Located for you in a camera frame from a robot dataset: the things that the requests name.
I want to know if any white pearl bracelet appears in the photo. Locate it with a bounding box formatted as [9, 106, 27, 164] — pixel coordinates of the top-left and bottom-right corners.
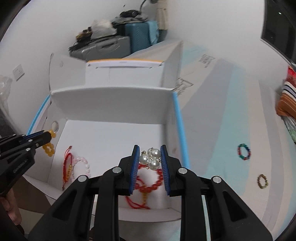
[138, 146, 163, 171]

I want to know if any yellow bead bracelet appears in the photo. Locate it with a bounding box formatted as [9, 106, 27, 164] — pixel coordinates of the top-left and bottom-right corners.
[42, 129, 57, 158]

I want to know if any multicolour glass bead bracelet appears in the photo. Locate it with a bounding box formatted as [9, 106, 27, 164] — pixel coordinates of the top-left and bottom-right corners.
[237, 143, 251, 161]

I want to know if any brown wooden bead bracelet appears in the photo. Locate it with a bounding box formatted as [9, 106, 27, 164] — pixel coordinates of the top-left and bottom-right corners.
[257, 174, 269, 189]

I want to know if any left hand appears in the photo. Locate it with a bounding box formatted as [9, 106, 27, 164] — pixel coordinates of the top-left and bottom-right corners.
[1, 189, 22, 225]

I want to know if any white cardboard box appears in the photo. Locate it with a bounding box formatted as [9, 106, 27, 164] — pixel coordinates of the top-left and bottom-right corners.
[23, 40, 191, 224]

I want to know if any grey suitcase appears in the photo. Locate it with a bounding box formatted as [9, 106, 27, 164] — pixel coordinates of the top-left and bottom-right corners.
[69, 36, 131, 62]

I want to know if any teal suitcase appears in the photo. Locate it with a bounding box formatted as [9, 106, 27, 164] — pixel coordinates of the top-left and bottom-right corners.
[125, 21, 159, 53]

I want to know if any white plastic bag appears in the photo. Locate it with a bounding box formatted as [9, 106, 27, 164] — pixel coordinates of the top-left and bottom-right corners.
[91, 19, 117, 39]

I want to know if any floral blanket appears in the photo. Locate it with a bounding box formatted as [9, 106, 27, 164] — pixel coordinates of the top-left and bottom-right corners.
[281, 116, 296, 144]

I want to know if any pile of dark clothes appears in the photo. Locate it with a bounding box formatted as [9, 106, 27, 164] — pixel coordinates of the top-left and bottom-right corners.
[111, 10, 149, 25]

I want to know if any red striped pillow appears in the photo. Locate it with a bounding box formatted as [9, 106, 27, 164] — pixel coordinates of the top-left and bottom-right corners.
[276, 66, 296, 119]

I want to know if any beige curtain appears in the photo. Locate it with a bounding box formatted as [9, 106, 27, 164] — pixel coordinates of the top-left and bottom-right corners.
[156, 0, 169, 30]

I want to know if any blue desk lamp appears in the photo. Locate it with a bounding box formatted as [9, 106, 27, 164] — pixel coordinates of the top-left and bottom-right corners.
[140, 0, 159, 10]

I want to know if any dark window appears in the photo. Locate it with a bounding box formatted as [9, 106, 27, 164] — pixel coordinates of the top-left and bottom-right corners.
[261, 0, 295, 64]

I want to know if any red bead necklace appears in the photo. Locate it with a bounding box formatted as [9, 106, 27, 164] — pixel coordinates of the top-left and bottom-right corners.
[124, 162, 165, 210]

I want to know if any red string bracelet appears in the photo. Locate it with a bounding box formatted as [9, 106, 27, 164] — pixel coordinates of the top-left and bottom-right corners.
[62, 146, 74, 191]

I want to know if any pink bead bracelet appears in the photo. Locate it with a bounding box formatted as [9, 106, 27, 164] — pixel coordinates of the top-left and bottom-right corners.
[73, 156, 91, 179]

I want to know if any white wall socket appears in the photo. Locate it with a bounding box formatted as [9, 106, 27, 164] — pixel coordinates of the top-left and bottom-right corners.
[13, 64, 25, 81]

